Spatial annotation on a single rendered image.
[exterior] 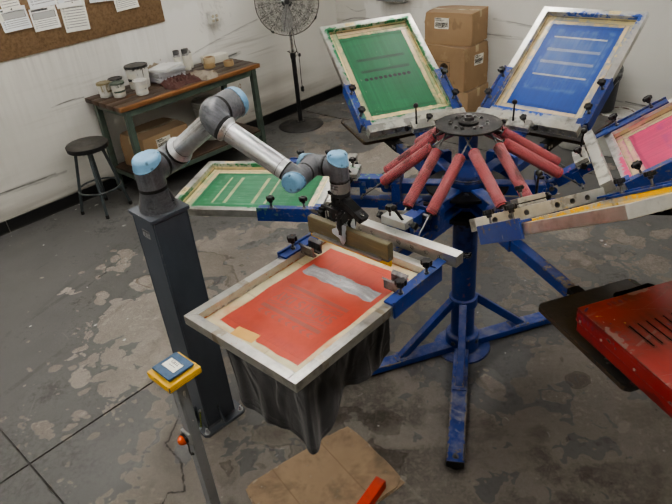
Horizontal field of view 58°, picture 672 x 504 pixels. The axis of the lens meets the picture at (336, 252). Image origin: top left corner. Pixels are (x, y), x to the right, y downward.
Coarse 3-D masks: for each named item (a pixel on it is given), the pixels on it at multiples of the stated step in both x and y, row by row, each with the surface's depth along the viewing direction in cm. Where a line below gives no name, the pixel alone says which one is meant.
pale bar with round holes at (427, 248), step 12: (360, 228) 260; (372, 228) 253; (384, 228) 252; (396, 240) 247; (408, 240) 242; (420, 240) 241; (420, 252) 241; (432, 252) 236; (444, 252) 232; (456, 252) 231; (456, 264) 230
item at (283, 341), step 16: (368, 272) 240; (384, 272) 239; (336, 288) 233; (384, 288) 230; (352, 304) 223; (368, 304) 222; (336, 320) 216; (352, 320) 215; (272, 336) 211; (288, 336) 210; (304, 336) 210; (320, 336) 209; (288, 352) 203; (304, 352) 202
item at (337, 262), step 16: (320, 256) 254; (336, 256) 253; (352, 256) 252; (336, 272) 242; (352, 272) 241; (272, 288) 236; (320, 288) 234; (256, 304) 228; (224, 320) 221; (240, 320) 221; (256, 320) 220; (272, 320) 219
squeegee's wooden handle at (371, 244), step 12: (312, 216) 240; (312, 228) 242; (324, 228) 237; (348, 228) 229; (336, 240) 235; (348, 240) 230; (360, 240) 226; (372, 240) 221; (384, 240) 220; (372, 252) 224; (384, 252) 219
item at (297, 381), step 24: (288, 264) 249; (408, 264) 238; (240, 288) 232; (192, 312) 221; (384, 312) 212; (216, 336) 208; (360, 336) 204; (264, 360) 195; (312, 360) 194; (336, 360) 198; (288, 384) 188
